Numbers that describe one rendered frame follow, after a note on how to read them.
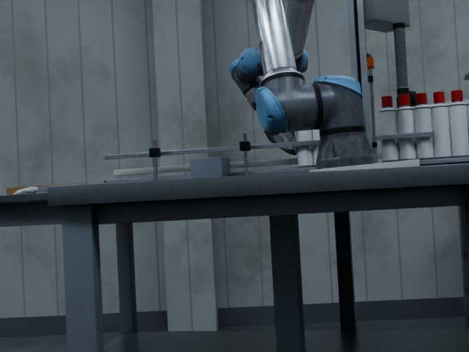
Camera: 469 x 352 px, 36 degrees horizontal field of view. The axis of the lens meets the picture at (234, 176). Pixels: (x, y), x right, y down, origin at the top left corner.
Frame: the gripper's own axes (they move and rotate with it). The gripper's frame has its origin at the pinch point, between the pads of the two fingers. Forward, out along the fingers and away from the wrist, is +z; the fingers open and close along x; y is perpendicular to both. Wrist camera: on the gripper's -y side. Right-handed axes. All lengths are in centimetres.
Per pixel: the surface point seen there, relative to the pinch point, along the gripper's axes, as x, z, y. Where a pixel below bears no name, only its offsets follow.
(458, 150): -42, 28, -2
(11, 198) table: 60, -21, -64
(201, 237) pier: 98, -16, 200
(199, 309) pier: 122, 21, 200
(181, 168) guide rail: 35.3, -16.9, 3.5
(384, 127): -28.0, 10.0, -2.0
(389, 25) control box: -45.7, -14.2, -8.9
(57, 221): 54, -10, -60
